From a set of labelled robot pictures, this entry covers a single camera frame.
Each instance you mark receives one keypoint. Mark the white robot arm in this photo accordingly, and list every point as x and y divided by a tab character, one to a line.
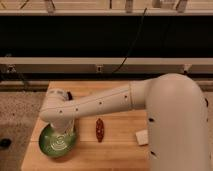
177	117

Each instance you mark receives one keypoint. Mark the red brown bottle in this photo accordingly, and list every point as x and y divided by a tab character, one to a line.
99	130

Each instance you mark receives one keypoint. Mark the green ceramic bowl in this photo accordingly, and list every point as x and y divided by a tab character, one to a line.
55	145

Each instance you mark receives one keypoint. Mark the white sponge block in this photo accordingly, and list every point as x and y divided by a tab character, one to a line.
142	137

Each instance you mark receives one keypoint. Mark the black round floor object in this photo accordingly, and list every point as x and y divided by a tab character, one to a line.
5	143

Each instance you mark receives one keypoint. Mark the metal frame rail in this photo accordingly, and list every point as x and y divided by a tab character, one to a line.
77	65

